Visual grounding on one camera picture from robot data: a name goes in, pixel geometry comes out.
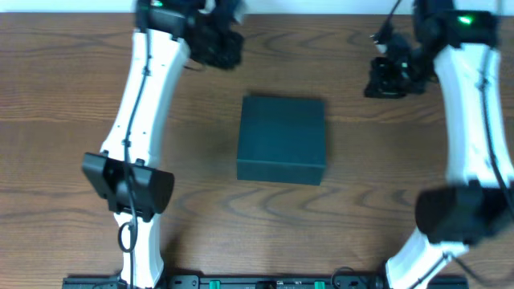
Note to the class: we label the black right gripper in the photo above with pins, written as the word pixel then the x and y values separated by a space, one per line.
pixel 385 80

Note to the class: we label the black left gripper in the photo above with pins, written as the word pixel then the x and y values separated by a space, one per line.
pixel 221 51

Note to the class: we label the black gift box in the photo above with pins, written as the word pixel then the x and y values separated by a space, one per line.
pixel 282 139

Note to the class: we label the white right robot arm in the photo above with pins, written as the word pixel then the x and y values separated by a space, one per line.
pixel 459 48

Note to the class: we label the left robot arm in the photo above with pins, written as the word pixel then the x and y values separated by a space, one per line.
pixel 125 172

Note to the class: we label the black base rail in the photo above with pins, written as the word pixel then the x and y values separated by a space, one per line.
pixel 344 281

